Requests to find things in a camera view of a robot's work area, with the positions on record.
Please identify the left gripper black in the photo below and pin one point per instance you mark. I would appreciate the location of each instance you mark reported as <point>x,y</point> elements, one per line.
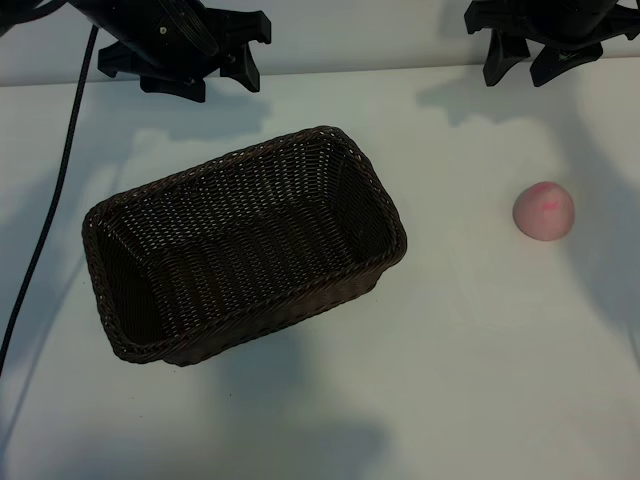
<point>135,37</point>

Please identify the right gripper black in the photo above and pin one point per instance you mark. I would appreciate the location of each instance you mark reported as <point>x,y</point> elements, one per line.
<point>550,22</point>

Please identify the dark brown wicker basket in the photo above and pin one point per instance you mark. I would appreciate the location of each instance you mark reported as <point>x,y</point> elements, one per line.
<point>240,230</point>

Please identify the pink peach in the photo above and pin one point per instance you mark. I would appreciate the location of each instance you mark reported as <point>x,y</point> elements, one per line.
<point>545,212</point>

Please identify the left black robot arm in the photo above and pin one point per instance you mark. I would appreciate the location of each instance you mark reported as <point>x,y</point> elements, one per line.
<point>20,10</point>

